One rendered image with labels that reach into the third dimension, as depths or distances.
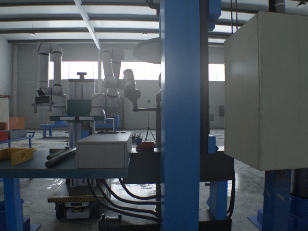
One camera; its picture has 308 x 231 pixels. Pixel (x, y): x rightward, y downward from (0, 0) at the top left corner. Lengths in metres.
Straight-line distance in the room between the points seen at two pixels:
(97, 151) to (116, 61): 1.38
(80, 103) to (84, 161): 1.64
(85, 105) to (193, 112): 1.78
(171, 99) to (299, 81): 0.53
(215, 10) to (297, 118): 0.90
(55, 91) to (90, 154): 1.34
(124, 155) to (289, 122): 0.65
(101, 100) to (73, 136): 0.64
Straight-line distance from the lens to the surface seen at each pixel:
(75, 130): 2.56
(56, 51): 2.38
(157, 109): 1.11
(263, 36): 0.53
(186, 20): 1.00
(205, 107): 1.07
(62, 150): 1.24
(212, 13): 1.26
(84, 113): 2.46
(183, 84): 0.89
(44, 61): 2.40
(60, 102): 2.39
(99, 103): 2.27
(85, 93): 2.55
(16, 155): 1.10
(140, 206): 1.66
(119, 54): 2.07
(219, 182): 1.28
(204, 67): 1.10
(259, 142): 0.50
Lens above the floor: 1.32
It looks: 1 degrees down
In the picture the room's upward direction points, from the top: straight up
